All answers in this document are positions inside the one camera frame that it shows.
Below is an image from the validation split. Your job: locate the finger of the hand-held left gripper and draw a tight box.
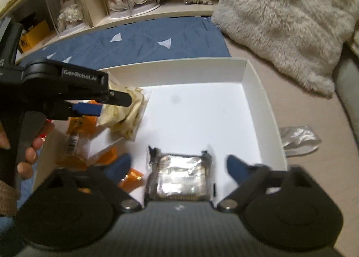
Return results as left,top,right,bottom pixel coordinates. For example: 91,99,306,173
46,100,103,121
92,89,133,107

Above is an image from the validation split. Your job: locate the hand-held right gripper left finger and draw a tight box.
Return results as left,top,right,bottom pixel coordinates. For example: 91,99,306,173
34,153,141,213

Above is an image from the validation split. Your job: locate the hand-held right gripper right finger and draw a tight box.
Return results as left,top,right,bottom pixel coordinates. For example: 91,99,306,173
217,155,326,213

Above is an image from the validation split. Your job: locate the cream chips snack packet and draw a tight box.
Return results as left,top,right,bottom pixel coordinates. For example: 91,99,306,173
97,86,152,142

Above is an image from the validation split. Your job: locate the brown square snack packet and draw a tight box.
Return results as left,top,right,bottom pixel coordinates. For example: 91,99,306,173
144,145,216,203

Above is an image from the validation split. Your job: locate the white cardboard box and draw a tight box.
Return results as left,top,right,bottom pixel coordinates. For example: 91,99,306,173
32,57,289,210

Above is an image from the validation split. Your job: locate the person's left forearm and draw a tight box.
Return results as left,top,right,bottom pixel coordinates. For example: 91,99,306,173
0,181,21,217

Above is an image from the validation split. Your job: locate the person's left hand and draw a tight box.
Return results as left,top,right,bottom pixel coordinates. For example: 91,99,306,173
0,121,55,179

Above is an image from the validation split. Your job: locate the yellow cardboard box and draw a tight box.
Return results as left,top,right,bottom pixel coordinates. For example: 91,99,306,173
18,19,51,53

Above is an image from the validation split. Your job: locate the blue triangle print blanket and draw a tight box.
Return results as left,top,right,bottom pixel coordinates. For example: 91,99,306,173
15,16,232,71

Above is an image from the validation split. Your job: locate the white dress doll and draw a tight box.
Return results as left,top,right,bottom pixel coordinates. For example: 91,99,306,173
57,0,85,29

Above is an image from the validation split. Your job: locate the crumpled silver wrapper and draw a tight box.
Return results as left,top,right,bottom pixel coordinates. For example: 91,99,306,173
279,125,322,158

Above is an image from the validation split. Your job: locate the beige bed sheet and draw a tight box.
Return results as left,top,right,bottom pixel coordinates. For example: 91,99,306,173
221,33,359,257

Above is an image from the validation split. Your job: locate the wooden shelf unit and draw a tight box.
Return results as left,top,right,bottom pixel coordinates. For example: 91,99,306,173
0,0,228,61

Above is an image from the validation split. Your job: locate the grey cushion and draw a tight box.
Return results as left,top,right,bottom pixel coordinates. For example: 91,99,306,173
335,41,359,134

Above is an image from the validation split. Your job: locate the white fluffy pillow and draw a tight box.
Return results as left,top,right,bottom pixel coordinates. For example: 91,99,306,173
211,0,359,99

